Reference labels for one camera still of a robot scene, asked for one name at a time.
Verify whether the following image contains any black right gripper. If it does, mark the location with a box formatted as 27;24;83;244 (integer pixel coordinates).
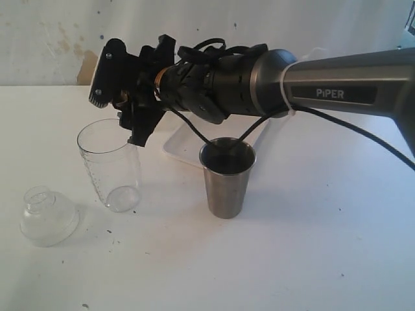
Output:
110;34;176;147

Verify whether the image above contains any white rectangular tray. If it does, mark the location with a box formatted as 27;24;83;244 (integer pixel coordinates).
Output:
163;113;268;168

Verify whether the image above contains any clear plastic shaker cup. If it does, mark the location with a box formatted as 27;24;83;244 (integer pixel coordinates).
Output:
77;119;141;213

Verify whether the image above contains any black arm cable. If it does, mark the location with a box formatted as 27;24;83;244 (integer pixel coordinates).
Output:
152;38;415;169

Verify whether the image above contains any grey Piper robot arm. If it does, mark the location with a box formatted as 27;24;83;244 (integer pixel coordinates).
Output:
103;35;414;146

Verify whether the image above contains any white cable tie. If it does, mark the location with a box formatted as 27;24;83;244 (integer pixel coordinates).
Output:
279;47;329;117

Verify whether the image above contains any clear dome lid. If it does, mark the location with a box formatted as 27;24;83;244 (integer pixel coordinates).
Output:
19;186;80;248

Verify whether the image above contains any stainless steel cup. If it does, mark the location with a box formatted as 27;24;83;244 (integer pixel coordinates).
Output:
199;137;256;219

